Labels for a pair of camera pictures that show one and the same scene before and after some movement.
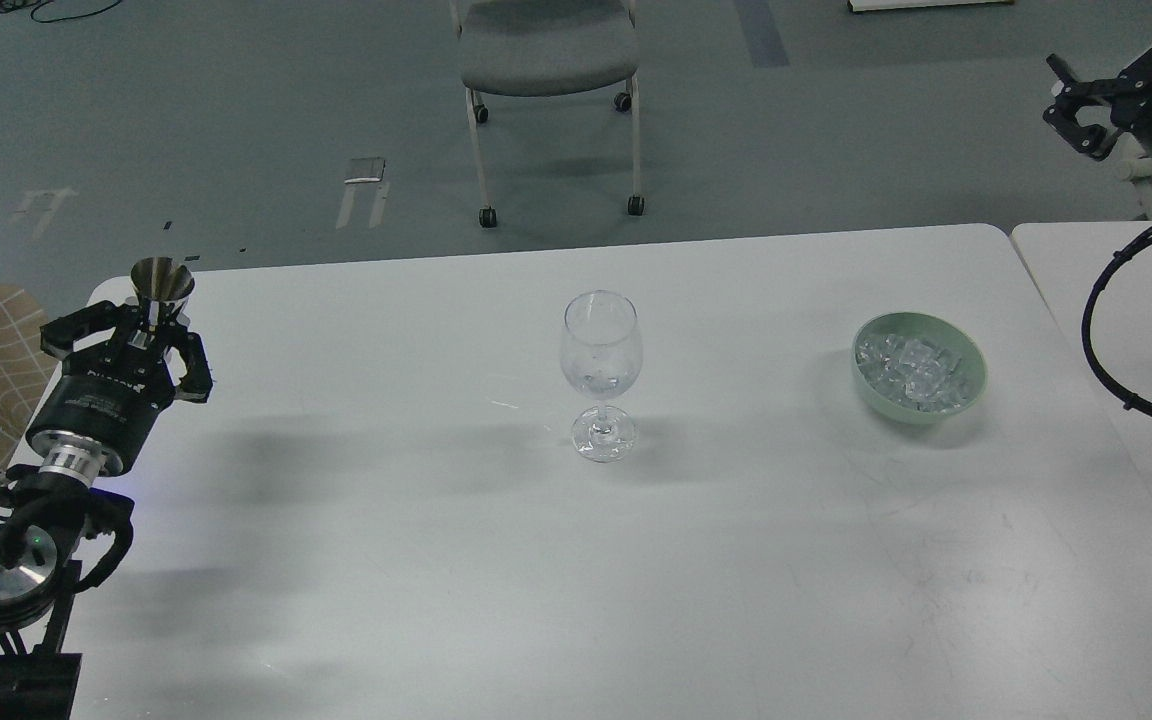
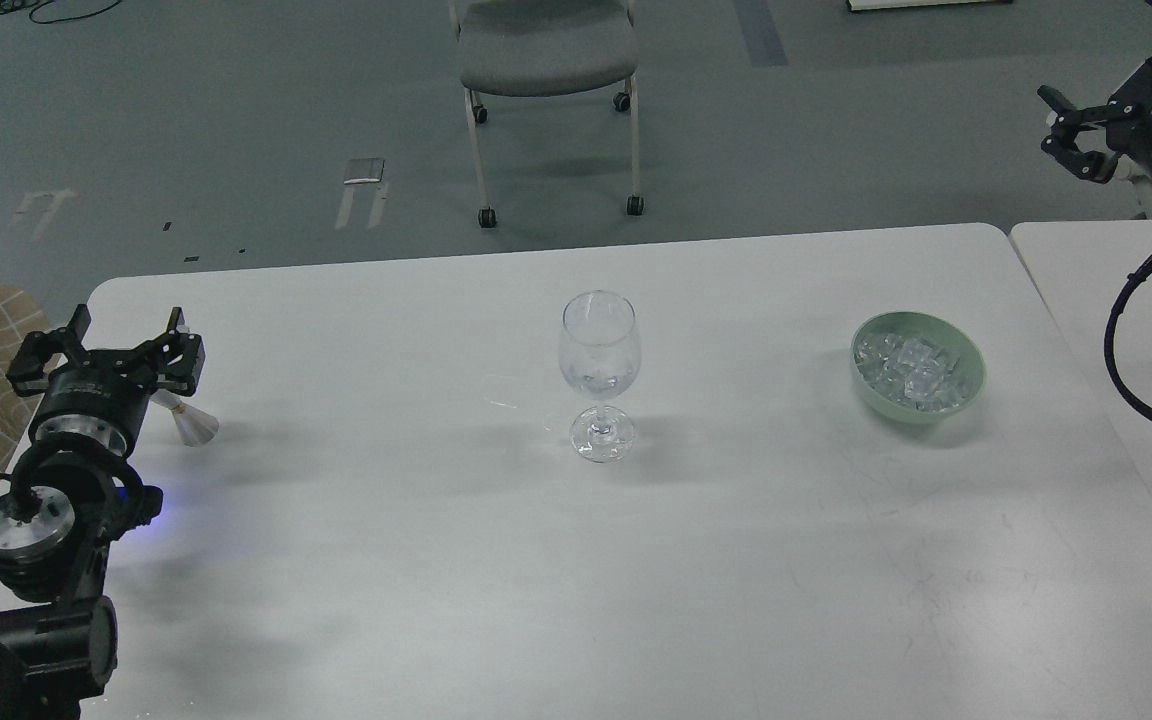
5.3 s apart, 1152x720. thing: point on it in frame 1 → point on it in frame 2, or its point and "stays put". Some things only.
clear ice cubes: x=916 y=373 stays put
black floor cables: x=11 y=5 stays put
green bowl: x=917 y=368 stays put
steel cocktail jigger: x=159 y=279 → x=196 y=426
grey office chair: x=536 y=48 stays put
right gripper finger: x=1094 y=141 → x=1061 y=143
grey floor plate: x=364 y=170 stays put
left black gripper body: x=105 y=404 stays put
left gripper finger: x=58 y=336 → x=26 y=374
